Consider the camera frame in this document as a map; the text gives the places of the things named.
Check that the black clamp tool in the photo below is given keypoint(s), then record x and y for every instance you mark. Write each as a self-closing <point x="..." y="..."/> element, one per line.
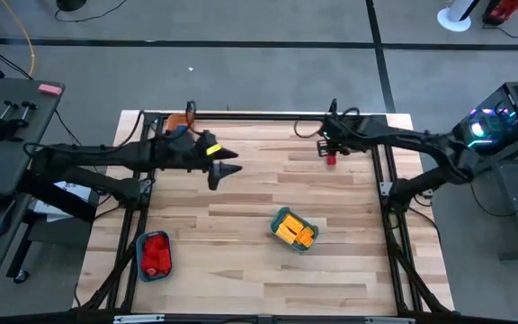
<point x="7" y="126"/>

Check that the teal blue plastic bin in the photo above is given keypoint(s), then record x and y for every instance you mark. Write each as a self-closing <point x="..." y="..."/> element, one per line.
<point x="138" y="270"/>

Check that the small blue toy block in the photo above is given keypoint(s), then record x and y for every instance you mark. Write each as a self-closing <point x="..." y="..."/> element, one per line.
<point x="181" y="130"/>

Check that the white paper sheet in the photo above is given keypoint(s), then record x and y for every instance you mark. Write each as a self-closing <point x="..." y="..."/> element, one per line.
<point x="72" y="189"/>

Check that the black clamp post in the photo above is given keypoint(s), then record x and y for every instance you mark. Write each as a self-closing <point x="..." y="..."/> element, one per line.
<point x="333" y="106"/>

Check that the teal green plastic bin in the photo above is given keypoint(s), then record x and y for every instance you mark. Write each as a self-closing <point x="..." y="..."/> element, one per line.
<point x="277" y="218"/>

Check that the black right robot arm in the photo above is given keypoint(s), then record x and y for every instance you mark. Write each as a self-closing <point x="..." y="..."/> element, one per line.
<point x="421" y="137"/>

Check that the black round stand base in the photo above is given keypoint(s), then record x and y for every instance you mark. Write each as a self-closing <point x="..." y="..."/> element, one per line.
<point x="70" y="3"/>

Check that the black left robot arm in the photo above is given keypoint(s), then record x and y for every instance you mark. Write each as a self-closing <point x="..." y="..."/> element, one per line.
<point x="106" y="155"/>

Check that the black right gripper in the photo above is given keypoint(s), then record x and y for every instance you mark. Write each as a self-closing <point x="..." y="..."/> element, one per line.
<point x="337" y="130"/>

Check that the pink eraser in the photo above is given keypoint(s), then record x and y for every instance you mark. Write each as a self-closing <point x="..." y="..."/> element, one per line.
<point x="50" y="89"/>

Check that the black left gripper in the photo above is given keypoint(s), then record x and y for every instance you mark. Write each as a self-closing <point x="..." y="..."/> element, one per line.
<point x="191" y="150"/>

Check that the white fan base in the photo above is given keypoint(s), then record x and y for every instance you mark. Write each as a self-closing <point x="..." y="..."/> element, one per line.
<point x="454" y="17"/>

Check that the small red toy block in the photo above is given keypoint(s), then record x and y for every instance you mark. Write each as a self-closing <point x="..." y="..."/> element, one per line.
<point x="151" y="272"/>

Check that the dark grey side desk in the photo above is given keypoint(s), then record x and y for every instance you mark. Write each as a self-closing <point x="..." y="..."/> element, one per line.
<point x="11" y="148"/>

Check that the red and black device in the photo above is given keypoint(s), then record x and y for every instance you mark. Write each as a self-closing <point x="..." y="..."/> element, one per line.
<point x="502" y="10"/>

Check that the black lit computer tower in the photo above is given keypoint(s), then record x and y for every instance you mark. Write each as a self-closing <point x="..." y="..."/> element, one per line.
<point x="511" y="112"/>

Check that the orange plastic bin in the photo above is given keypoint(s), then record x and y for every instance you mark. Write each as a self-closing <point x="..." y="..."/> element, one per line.
<point x="175" y="120"/>

